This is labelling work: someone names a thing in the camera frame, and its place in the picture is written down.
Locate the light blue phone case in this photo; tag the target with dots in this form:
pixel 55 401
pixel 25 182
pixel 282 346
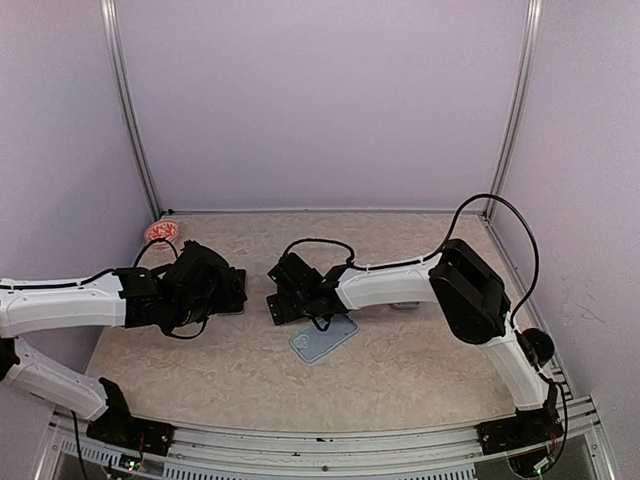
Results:
pixel 312 344

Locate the red white patterned bowl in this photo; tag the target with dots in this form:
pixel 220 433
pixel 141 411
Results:
pixel 168 229

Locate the lilac phone case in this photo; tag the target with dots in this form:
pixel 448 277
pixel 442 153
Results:
pixel 405 306

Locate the front aluminium rail base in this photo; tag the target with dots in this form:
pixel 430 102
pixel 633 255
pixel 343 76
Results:
pixel 317 435

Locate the aluminium frame post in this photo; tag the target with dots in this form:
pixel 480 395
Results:
pixel 115 48
pixel 525 66

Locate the left aluminium frame post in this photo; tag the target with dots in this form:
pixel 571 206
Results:
pixel 115 48

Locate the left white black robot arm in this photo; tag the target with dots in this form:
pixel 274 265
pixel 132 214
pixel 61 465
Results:
pixel 127 298

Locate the black cup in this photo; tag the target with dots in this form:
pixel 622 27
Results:
pixel 538 346

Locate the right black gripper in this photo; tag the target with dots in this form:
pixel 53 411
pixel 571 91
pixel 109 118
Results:
pixel 287 311

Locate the right aluminium frame post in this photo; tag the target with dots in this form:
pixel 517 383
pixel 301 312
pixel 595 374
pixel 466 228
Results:
pixel 525 66

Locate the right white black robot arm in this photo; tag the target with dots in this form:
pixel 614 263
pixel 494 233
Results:
pixel 478 311

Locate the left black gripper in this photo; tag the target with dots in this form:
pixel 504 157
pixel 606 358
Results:
pixel 235 285

